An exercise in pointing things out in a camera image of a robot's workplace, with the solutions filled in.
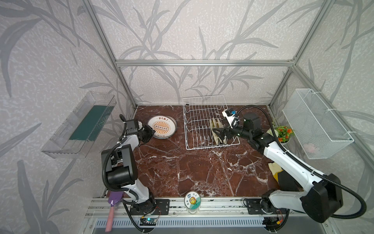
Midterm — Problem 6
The yellow black rubber glove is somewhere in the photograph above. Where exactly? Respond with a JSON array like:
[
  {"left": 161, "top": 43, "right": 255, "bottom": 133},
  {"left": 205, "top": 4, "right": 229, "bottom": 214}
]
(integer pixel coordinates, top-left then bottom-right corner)
[{"left": 268, "top": 162, "right": 303, "bottom": 192}]

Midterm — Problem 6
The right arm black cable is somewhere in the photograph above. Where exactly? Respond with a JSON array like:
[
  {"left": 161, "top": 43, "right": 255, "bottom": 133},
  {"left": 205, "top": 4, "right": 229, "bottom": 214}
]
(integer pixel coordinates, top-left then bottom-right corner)
[{"left": 232, "top": 105, "right": 367, "bottom": 219}]

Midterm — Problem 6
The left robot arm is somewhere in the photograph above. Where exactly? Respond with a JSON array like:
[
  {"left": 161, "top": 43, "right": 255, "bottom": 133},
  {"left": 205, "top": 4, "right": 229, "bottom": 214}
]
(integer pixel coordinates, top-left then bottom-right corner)
[{"left": 101, "top": 114, "right": 156, "bottom": 207}]

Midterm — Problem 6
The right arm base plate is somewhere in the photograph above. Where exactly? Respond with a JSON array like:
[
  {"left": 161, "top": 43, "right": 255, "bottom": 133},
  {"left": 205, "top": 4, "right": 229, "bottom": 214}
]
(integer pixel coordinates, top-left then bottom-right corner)
[{"left": 243, "top": 198, "right": 287, "bottom": 215}]

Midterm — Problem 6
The clear plastic wall shelf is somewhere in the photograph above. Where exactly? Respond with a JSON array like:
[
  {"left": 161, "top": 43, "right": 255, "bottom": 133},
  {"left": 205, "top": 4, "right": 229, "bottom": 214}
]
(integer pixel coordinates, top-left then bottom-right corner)
[{"left": 41, "top": 91, "right": 116, "bottom": 159}]

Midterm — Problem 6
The purple pink brush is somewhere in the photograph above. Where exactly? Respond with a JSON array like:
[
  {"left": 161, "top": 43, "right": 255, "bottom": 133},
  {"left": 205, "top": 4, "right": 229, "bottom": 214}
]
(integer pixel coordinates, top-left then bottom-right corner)
[{"left": 105, "top": 191, "right": 123, "bottom": 233}]

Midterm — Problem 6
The white wire dish rack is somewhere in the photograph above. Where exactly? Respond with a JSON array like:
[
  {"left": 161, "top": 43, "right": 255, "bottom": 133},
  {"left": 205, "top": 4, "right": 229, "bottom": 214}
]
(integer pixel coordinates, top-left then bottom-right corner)
[{"left": 182, "top": 95, "right": 240, "bottom": 150}]

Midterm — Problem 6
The tan woven plate right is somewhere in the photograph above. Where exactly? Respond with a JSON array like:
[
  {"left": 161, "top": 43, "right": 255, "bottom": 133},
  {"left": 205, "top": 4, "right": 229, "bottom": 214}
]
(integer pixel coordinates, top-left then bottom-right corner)
[{"left": 217, "top": 119, "right": 224, "bottom": 128}]

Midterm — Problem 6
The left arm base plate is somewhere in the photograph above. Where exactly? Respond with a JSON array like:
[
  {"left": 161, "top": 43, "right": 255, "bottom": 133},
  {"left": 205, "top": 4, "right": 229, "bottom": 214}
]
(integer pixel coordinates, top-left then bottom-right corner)
[{"left": 130, "top": 199, "right": 170, "bottom": 215}]

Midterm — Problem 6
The potted artificial flower plant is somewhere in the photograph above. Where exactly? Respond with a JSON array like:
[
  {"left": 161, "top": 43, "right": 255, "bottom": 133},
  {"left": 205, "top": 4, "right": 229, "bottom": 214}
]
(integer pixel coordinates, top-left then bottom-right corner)
[{"left": 273, "top": 126, "right": 294, "bottom": 144}]

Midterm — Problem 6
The green woven plate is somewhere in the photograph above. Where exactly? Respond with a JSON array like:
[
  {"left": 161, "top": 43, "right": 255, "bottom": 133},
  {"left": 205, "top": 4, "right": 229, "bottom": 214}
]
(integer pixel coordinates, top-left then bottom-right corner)
[
  {"left": 209, "top": 119, "right": 220, "bottom": 145},
  {"left": 212, "top": 119, "right": 223, "bottom": 144}
]

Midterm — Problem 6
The green sponge mat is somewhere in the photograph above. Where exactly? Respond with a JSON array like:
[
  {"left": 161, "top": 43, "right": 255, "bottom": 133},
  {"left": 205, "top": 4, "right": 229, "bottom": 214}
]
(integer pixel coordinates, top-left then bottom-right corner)
[{"left": 69, "top": 105, "right": 114, "bottom": 141}]

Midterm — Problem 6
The left circuit board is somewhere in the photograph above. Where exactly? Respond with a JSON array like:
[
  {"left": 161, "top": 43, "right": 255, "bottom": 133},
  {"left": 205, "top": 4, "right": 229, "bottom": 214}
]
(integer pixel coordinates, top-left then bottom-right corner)
[{"left": 140, "top": 216, "right": 159, "bottom": 226}]

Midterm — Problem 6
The aluminium front rail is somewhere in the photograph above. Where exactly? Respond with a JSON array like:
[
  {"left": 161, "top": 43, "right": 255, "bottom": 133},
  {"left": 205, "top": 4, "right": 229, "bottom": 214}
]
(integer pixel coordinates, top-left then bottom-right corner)
[{"left": 84, "top": 196, "right": 331, "bottom": 219}]

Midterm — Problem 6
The white mesh wall basket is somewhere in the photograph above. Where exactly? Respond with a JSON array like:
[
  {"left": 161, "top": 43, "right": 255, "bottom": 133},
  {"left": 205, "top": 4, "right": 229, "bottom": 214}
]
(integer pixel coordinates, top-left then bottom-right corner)
[{"left": 282, "top": 89, "right": 354, "bottom": 160}]

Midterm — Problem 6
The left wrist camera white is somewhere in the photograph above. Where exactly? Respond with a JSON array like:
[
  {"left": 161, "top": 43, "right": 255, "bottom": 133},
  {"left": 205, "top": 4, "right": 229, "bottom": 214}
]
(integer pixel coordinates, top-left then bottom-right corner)
[{"left": 138, "top": 121, "right": 143, "bottom": 130}]

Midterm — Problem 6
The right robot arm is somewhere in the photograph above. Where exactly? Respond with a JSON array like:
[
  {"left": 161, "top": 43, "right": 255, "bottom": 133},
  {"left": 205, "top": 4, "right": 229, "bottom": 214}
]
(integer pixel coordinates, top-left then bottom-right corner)
[{"left": 213, "top": 109, "right": 343, "bottom": 223}]

